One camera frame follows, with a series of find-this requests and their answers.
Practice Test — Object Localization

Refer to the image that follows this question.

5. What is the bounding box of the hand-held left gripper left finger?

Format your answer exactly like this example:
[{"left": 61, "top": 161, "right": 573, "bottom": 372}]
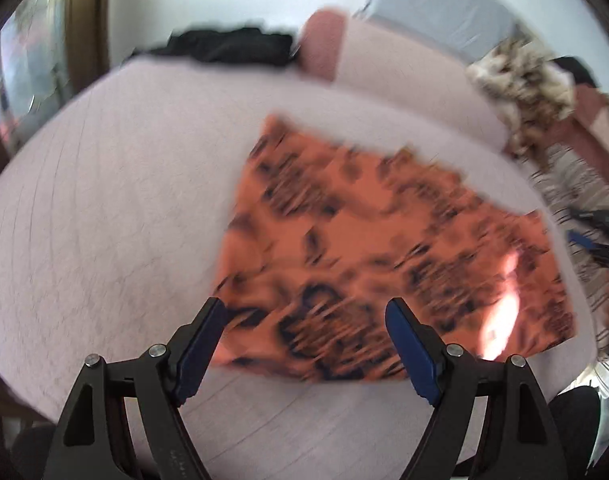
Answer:
[{"left": 42, "top": 296, "right": 228, "bottom": 480}]

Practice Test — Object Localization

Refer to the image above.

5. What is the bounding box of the dark cloth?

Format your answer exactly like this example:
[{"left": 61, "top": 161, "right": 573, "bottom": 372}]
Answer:
[{"left": 555, "top": 56, "right": 600, "bottom": 88}]

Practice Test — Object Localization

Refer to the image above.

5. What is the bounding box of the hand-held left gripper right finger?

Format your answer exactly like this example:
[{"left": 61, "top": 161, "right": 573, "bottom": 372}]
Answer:
[{"left": 385, "top": 297, "right": 568, "bottom": 480}]

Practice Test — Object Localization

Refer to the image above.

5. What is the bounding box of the pink rolled bolster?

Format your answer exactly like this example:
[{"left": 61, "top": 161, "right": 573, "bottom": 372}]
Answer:
[{"left": 299, "top": 7, "right": 510, "bottom": 153}]

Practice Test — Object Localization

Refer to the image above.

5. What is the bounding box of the stained glass door pane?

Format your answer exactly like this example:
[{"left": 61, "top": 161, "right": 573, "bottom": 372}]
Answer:
[{"left": 0, "top": 0, "right": 70, "bottom": 126}]

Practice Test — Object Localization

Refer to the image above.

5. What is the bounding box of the cream brown floral blanket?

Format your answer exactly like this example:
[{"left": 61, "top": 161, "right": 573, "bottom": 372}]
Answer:
[{"left": 467, "top": 40, "right": 578, "bottom": 161}]

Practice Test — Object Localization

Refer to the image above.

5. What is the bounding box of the grey-blue pillow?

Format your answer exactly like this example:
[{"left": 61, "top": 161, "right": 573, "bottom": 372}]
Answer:
[{"left": 355, "top": 0, "right": 518, "bottom": 63}]

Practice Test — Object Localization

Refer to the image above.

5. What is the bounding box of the striped floral bedding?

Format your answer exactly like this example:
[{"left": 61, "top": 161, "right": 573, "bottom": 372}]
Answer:
[{"left": 527, "top": 145, "right": 609, "bottom": 346}]

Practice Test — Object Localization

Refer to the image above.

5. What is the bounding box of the orange floral long-sleeve top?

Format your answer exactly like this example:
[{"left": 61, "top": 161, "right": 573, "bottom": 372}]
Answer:
[{"left": 212, "top": 114, "right": 578, "bottom": 383}]

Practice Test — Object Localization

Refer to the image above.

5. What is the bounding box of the pale quilted bed sheet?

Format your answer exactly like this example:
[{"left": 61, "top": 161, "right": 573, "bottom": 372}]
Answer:
[{"left": 0, "top": 55, "right": 600, "bottom": 461}]

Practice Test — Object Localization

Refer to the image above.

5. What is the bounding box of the black garment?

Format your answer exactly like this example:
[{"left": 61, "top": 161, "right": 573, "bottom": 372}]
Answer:
[{"left": 134, "top": 25, "right": 298, "bottom": 67}]

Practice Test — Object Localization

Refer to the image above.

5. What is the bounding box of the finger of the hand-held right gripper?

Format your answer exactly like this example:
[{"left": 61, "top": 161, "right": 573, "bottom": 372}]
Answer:
[
  {"left": 572, "top": 209, "right": 609, "bottom": 232},
  {"left": 567, "top": 231, "right": 609, "bottom": 263}
]

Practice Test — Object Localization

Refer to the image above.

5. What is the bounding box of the maroon and tan clothing pile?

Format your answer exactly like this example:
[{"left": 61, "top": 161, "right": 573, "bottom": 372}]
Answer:
[{"left": 555, "top": 85, "right": 609, "bottom": 161}]

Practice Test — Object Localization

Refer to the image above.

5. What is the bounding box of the wooden door frame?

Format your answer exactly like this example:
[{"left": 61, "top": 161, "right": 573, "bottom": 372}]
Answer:
[{"left": 64, "top": 0, "right": 115, "bottom": 76}]

